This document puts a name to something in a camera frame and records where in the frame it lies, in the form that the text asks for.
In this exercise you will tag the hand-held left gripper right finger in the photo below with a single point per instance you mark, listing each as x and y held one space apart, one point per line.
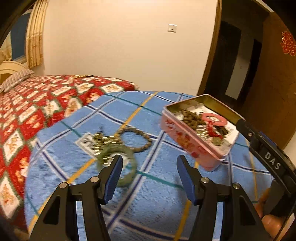
187 180

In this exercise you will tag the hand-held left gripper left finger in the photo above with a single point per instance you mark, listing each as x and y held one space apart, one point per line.
113 178

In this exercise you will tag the window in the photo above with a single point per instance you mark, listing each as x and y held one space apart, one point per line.
19 34

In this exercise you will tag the red patterned bedsheet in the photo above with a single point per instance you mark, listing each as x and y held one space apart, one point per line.
34 104

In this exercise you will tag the red tassel charm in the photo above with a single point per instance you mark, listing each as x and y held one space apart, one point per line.
211 129

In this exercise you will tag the pink bangle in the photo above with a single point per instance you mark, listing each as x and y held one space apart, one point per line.
204 117

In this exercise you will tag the white light switch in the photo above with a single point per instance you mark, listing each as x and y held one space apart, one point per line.
172 27

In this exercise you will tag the yellow patterned curtain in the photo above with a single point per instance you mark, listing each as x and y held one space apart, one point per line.
35 34
4 54

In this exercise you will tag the green jade bangle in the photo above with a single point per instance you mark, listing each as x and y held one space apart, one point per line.
128 179

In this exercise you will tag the person's right hand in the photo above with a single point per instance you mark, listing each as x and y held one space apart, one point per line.
272 223

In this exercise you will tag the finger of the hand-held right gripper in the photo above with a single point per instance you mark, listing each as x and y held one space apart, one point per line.
251 136

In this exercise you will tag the wooden door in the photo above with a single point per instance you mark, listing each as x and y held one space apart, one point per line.
266 81

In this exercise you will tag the cream headboard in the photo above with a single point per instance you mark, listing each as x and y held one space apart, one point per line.
9 68

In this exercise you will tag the blue plaid blanket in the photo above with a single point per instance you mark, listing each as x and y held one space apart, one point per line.
150 208

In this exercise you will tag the pink tin box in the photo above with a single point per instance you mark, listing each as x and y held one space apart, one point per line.
185 139

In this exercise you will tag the red paper door decoration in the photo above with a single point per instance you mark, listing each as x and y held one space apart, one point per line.
288 44

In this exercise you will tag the striped pillow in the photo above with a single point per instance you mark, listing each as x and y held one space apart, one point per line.
16 78

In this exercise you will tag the wooden door frame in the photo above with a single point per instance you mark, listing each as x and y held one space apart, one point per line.
211 46

